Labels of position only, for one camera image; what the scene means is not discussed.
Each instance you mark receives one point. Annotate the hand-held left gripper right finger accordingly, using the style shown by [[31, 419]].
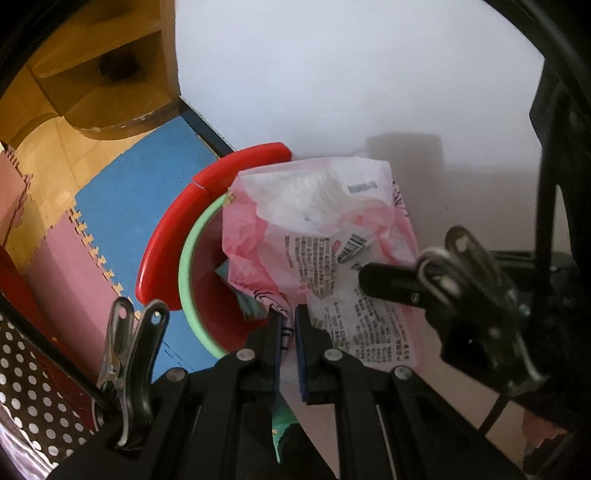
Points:
[[302, 355]]

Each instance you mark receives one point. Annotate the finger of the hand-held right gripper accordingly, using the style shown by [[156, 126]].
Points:
[[392, 284]]

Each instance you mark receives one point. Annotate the pink foam mat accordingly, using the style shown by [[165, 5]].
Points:
[[69, 286], [14, 194]]

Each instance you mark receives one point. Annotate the metal spring clip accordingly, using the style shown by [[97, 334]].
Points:
[[138, 360], [480, 277]]

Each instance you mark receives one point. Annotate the dark polka dot cloth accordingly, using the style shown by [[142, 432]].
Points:
[[32, 401]]

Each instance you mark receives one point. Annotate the teal plastic packet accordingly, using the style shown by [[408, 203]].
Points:
[[228, 274]]

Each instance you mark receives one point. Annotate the red bin green rim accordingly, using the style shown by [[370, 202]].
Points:
[[207, 295]]

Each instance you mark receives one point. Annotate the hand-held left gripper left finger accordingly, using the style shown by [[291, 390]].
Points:
[[277, 350]]

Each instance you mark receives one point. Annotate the wooden shelf unit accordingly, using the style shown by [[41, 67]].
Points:
[[92, 92]]

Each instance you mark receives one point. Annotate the pink tissue packet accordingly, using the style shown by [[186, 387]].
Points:
[[323, 221]]

